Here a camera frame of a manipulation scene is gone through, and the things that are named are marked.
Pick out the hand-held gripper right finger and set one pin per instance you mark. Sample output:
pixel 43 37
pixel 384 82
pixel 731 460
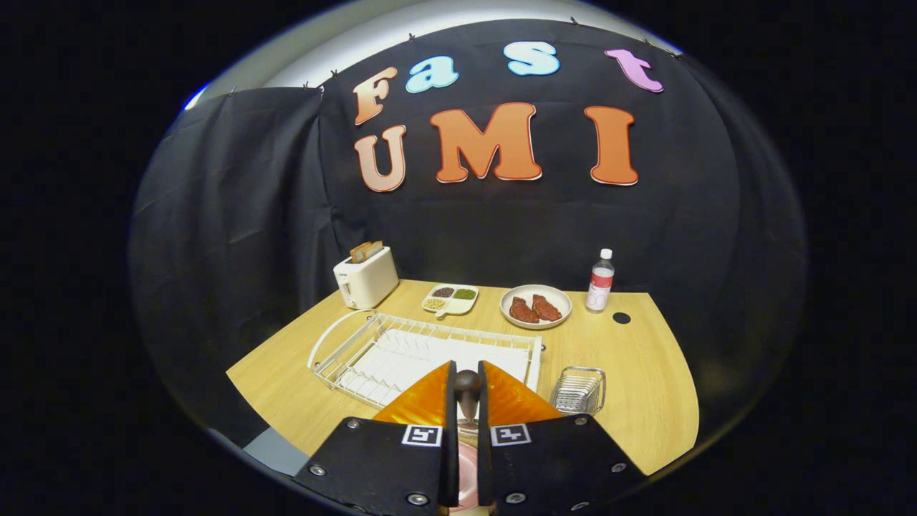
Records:
pixel 483 401

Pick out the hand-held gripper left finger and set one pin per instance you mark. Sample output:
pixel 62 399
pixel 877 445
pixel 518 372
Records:
pixel 451 401

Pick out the pink plate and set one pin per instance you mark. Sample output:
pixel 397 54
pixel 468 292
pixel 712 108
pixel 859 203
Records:
pixel 468 473

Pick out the white divided condiment dish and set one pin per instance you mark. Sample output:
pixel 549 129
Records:
pixel 450 308

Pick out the white plate with meat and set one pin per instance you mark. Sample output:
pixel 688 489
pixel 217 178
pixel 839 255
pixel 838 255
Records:
pixel 559 297

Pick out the brown meat piece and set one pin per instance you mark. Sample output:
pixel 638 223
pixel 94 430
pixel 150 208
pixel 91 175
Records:
pixel 523 311
pixel 546 308

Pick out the white toaster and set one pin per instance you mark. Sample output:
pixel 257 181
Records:
pixel 369 283

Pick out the clear bottle with red label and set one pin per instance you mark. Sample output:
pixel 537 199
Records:
pixel 600 283

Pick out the toast slices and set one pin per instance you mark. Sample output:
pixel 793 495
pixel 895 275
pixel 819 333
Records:
pixel 365 251

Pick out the black backdrop cloth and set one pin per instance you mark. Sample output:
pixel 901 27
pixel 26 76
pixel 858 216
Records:
pixel 251 215

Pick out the ceiling light panel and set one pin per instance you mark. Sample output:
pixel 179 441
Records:
pixel 195 97

